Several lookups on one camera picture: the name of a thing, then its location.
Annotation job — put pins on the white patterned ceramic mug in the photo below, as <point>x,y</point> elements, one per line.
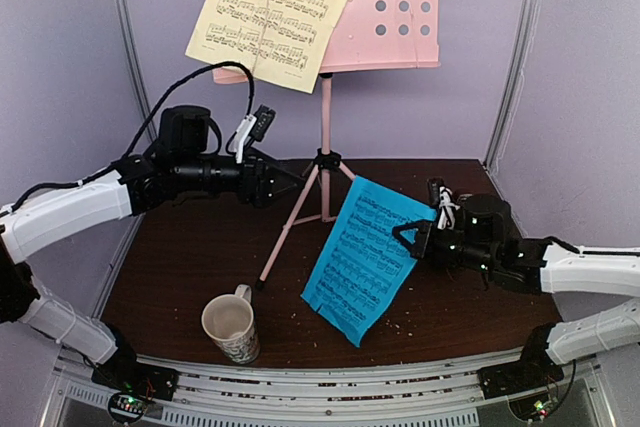
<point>229,321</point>

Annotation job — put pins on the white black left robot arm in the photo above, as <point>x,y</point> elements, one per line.
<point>177,162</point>

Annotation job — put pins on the left round circuit board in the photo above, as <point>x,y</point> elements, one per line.
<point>125,408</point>

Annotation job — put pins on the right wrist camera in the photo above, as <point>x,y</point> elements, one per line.
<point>441,199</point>

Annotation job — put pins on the left aluminium corner post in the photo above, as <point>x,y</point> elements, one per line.
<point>147,127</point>

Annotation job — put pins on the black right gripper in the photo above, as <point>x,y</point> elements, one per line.
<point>426,239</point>

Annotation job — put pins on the yellow sheet music page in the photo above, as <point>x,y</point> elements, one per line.
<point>282,42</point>

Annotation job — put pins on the aluminium corner post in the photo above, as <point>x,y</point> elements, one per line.
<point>514,80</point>
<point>147,127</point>

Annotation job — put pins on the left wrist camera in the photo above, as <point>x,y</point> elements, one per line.
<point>251,129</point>

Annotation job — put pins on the right round circuit board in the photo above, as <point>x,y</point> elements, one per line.
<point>532,408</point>

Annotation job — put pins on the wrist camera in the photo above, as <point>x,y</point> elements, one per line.
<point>251,129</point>
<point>441,199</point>

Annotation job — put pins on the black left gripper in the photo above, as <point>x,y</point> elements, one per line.
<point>258,194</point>

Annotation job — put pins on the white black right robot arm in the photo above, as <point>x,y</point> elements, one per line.
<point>474,234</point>

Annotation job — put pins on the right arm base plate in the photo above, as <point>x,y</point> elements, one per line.
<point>515,377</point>

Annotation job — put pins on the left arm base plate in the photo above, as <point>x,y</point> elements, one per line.
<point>146,382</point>

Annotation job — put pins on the right aluminium corner post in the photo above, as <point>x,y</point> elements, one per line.
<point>514,80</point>

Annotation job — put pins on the round circuit board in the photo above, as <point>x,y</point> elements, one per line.
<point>125,408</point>
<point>532,408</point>

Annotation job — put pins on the blue sheet music page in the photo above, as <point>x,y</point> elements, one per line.
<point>361,265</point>

